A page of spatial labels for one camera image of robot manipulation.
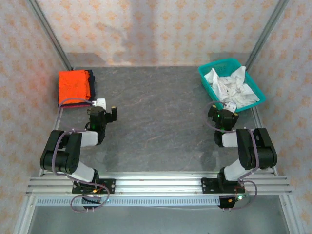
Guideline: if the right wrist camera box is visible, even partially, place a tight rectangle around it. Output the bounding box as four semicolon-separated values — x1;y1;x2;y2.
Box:
223;102;237;113

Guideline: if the teal plastic basket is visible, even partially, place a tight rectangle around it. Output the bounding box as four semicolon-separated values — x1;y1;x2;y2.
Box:
197;58;267;113

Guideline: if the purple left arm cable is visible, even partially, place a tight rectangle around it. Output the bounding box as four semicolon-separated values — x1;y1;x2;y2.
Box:
54;97;111;213

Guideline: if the maroon folded t-shirt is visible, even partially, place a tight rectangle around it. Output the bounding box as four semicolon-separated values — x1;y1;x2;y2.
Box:
58;103;90;109

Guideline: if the aluminium mounting rail beam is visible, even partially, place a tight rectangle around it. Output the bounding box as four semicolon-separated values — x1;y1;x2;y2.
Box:
25;172;293;197

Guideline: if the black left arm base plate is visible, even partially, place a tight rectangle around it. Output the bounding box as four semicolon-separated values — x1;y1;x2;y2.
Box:
72;178;116;195

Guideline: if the white t-shirt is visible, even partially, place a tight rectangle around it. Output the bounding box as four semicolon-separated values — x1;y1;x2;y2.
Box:
204;65;260;110

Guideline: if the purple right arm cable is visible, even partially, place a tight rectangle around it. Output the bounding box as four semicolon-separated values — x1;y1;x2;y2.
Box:
204;101;258;212

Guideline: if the orange folded t-shirt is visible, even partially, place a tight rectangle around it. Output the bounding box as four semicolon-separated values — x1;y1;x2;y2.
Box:
58;70;92;105

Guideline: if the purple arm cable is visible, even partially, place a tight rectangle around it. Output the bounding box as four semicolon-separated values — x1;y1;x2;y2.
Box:
204;101;258;212
54;97;111;213

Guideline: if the aluminium frame post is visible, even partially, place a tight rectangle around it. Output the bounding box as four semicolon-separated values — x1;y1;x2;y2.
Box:
245;0;290;71
26;0;74;71

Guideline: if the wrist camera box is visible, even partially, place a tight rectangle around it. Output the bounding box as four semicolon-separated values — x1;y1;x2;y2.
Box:
223;102;237;113
92;97;107;110

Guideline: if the navy folded t-shirt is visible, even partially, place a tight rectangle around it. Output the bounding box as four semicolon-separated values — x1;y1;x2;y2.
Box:
57;69;96;108

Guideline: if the slotted grey cable duct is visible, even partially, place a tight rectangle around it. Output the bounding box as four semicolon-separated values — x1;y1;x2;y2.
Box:
36;196;221;207

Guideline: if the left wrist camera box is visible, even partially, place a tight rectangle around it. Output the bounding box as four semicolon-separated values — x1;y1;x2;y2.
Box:
92;97;107;110

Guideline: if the aluminium frame leg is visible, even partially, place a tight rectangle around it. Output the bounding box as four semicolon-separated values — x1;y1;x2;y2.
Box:
13;195;37;234
279;195;305;234

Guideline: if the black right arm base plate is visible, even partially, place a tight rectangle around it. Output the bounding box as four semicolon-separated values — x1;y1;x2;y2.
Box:
201;177;245;195

